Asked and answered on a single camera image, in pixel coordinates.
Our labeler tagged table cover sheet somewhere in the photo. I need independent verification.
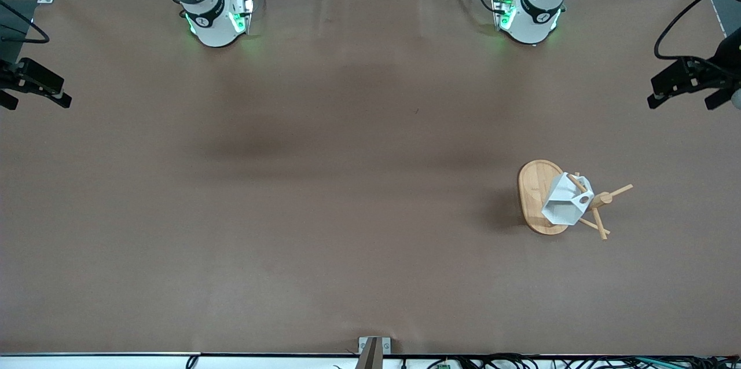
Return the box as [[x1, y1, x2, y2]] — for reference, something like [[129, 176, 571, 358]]
[[0, 0, 741, 355]]

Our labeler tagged white table edge rail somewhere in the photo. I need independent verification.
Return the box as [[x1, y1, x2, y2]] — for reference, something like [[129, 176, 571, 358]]
[[0, 352, 741, 369]]

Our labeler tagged dark camera pole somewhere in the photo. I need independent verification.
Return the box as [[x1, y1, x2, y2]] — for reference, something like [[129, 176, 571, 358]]
[[354, 337, 384, 369]]

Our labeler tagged grey metal bracket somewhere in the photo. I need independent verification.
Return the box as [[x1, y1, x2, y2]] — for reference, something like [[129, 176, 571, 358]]
[[358, 336, 392, 355]]

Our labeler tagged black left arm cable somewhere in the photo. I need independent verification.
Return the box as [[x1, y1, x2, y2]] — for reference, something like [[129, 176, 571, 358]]
[[654, 0, 741, 63]]

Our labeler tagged wooden cup rack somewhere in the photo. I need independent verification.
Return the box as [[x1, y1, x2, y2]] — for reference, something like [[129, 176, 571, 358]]
[[517, 159, 634, 241]]

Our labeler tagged white faceted cup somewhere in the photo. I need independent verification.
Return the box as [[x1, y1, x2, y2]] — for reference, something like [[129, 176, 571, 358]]
[[541, 172, 595, 226]]

